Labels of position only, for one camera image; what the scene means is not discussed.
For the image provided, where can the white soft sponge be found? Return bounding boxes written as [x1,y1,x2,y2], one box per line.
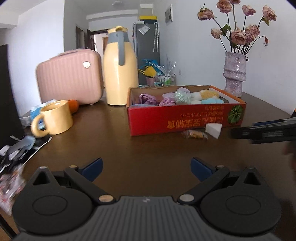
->
[205,123,222,139]

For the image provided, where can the light blue soft toy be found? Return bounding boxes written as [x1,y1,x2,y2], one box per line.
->
[201,98,225,104]

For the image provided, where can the mint green fluffy ball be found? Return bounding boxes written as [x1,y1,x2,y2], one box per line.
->
[174,90,191,105]

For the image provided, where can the small snack packet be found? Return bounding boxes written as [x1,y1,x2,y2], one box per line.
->
[182,130,208,140]

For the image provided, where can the yellow ceramic mug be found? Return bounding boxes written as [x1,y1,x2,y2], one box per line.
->
[31,100,73,138]

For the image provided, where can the scattered photo papers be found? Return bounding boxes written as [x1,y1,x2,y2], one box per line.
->
[1,136,52,215]

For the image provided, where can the orange fruit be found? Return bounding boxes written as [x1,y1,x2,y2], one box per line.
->
[68,99,79,114]

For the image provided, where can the purple ceramic vase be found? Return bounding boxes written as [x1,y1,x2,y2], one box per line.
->
[223,52,248,98]

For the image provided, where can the yellow white plush toy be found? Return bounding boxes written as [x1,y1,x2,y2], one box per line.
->
[191,89,219,101]

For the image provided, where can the blue tissue pack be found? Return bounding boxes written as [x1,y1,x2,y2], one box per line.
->
[20,99,57,128]

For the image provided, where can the red cardboard box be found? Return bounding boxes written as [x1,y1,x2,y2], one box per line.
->
[126,85,246,136]

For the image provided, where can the lilac fluffy towel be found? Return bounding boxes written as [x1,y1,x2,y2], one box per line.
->
[162,87,190,98]

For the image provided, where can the purple flat towel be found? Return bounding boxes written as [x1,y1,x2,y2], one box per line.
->
[130,103,158,108]

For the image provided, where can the purple folded cloth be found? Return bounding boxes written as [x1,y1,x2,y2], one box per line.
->
[139,93,176,106]

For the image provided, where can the dried pink roses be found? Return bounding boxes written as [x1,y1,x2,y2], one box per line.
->
[197,0,277,56]

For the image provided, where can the pink small suitcase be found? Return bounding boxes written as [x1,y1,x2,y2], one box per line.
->
[36,49,103,105]

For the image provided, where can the cluttered storage cart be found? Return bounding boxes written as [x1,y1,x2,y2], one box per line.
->
[138,59,177,87]

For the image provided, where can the yellow thermos jug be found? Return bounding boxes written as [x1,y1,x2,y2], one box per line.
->
[103,26,138,106]

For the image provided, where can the grey refrigerator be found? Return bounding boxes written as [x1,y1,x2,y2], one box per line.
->
[132,21,161,87]

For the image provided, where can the yellow box on fridge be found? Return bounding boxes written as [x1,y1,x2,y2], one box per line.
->
[139,15,158,21]

